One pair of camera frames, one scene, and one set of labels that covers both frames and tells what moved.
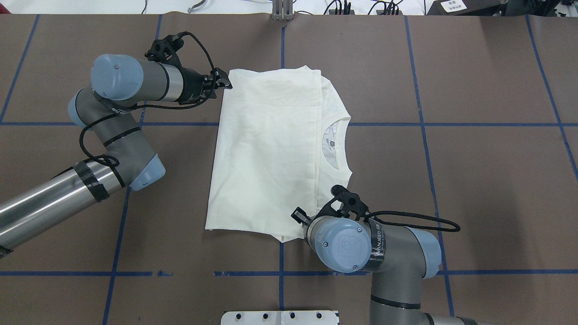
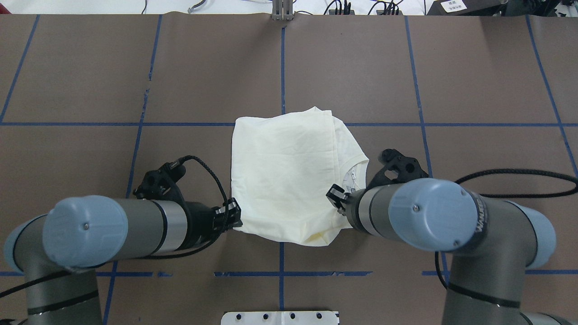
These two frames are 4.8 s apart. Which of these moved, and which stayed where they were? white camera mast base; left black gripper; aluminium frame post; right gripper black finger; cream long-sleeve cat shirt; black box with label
Moved: right gripper black finger; left black gripper; cream long-sleeve cat shirt
Stayed: white camera mast base; black box with label; aluminium frame post
